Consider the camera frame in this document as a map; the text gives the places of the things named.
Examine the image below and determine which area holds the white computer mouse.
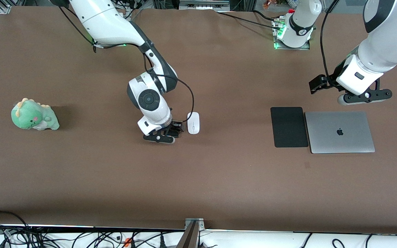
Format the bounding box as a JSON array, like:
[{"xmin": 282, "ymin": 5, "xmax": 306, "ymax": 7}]
[{"xmin": 187, "ymin": 112, "xmax": 200, "ymax": 135}]

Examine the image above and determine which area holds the black mouse pad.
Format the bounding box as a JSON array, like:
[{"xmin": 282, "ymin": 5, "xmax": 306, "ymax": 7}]
[{"xmin": 270, "ymin": 106, "xmax": 309, "ymax": 148}]

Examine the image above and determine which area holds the silver closed laptop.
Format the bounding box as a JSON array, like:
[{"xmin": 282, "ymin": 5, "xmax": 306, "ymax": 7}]
[{"xmin": 305, "ymin": 111, "xmax": 376, "ymax": 154}]

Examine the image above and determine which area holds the brown table cover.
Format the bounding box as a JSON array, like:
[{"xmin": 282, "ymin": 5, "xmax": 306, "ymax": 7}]
[{"xmin": 0, "ymin": 6, "xmax": 397, "ymax": 235}]

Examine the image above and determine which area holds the grey metal box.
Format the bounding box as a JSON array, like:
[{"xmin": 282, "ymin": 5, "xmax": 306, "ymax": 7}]
[{"xmin": 179, "ymin": 0, "xmax": 231, "ymax": 11}]

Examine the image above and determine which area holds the green dinosaur plush toy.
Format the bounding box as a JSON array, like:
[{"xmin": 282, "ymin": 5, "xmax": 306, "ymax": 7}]
[{"xmin": 11, "ymin": 98, "xmax": 60, "ymax": 131}]

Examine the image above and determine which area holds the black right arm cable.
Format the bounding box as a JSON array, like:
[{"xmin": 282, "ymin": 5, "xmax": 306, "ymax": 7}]
[{"xmin": 59, "ymin": 6, "xmax": 195, "ymax": 123}]

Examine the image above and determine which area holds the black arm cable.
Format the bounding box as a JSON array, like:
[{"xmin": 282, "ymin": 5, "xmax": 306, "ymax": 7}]
[
  {"xmin": 319, "ymin": 0, "xmax": 340, "ymax": 79},
  {"xmin": 59, "ymin": 6, "xmax": 195, "ymax": 123}
]

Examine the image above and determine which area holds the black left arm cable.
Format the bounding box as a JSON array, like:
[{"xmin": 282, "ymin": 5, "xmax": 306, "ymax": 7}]
[{"xmin": 319, "ymin": 0, "xmax": 340, "ymax": 79}]

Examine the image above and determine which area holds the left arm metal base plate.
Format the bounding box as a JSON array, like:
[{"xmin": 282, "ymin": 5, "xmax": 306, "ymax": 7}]
[{"xmin": 273, "ymin": 15, "xmax": 311, "ymax": 51}]

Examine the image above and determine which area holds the short black table cable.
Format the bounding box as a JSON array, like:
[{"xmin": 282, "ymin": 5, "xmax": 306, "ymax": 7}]
[{"xmin": 253, "ymin": 10, "xmax": 280, "ymax": 22}]

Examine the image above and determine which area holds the long black table cable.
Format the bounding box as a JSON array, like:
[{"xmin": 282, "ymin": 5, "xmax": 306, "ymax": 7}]
[{"xmin": 217, "ymin": 11, "xmax": 282, "ymax": 29}]

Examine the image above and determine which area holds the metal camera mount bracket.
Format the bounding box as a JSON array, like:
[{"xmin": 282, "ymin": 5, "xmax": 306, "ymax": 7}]
[{"xmin": 184, "ymin": 218, "xmax": 205, "ymax": 231}]

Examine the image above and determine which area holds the grey camera mount pole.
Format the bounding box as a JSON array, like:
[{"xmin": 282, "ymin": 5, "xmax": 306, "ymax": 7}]
[{"xmin": 177, "ymin": 221, "xmax": 199, "ymax": 248}]

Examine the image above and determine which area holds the black looped floor cable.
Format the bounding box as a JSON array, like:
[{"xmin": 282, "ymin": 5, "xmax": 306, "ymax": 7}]
[{"xmin": 0, "ymin": 211, "xmax": 30, "ymax": 238}]

